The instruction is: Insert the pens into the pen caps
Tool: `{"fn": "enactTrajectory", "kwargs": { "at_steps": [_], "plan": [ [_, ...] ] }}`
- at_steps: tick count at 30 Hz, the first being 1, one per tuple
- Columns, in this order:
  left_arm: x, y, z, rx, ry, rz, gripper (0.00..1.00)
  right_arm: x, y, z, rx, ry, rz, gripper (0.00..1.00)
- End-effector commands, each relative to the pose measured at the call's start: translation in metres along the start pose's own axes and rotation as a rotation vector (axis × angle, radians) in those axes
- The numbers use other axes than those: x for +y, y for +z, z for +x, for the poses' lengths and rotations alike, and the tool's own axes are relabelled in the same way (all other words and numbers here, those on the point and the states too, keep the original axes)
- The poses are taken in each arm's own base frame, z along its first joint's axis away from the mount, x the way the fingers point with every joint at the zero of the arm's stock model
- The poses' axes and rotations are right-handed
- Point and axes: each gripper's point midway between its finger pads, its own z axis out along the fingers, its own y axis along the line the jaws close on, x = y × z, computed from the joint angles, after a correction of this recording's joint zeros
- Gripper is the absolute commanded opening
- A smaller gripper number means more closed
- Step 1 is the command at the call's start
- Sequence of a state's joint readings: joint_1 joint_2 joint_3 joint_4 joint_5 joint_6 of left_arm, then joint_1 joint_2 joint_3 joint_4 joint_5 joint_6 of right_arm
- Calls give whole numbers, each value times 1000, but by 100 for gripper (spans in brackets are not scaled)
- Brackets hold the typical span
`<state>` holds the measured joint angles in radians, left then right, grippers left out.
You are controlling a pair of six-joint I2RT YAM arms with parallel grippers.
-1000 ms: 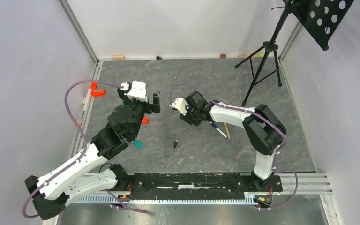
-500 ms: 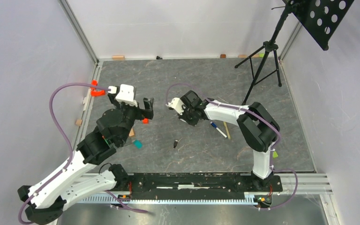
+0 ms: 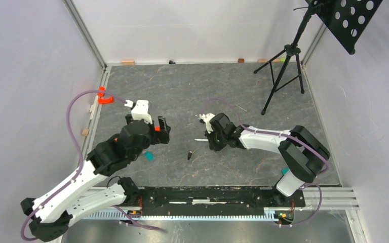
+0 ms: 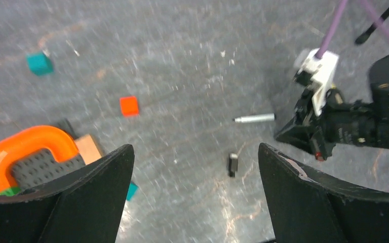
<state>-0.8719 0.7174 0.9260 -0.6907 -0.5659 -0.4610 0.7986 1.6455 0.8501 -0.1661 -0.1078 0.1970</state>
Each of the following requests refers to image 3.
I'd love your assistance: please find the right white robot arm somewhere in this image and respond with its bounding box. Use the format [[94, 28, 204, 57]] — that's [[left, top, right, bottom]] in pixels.
[[199, 113, 330, 207]]

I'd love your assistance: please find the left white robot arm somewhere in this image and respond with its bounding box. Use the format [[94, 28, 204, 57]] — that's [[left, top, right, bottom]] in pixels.
[[21, 114, 171, 242]]

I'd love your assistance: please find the teal block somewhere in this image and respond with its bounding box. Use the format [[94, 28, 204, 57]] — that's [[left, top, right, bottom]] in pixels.
[[144, 151, 154, 161], [281, 168, 289, 175]]

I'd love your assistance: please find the red L-shaped block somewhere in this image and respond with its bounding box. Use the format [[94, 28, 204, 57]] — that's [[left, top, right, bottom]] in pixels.
[[98, 97, 114, 104]]

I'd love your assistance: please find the small wooden block left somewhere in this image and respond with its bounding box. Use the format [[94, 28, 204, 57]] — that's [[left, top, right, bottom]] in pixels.
[[81, 129, 90, 137]]

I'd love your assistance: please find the teal block right side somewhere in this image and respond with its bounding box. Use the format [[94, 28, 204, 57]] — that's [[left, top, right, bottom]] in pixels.
[[281, 168, 289, 175]]

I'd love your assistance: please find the black music stand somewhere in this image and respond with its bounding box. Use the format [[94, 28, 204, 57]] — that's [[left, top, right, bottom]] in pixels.
[[253, 0, 382, 115]]

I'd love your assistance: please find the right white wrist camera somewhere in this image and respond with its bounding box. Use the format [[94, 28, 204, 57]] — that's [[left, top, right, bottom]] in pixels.
[[199, 113, 215, 134]]

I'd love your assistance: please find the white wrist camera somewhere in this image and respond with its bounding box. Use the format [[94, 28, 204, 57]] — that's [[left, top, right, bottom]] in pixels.
[[124, 100, 153, 125], [199, 113, 215, 134]]

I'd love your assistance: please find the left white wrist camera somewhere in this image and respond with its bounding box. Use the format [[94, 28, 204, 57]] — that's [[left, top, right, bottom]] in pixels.
[[124, 100, 153, 125]]

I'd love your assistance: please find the white cable duct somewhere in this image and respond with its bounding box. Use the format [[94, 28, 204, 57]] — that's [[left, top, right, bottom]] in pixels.
[[84, 209, 278, 222]]

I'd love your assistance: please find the wooden block at wall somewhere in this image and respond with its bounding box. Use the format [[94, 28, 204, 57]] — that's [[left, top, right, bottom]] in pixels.
[[121, 59, 136, 65]]

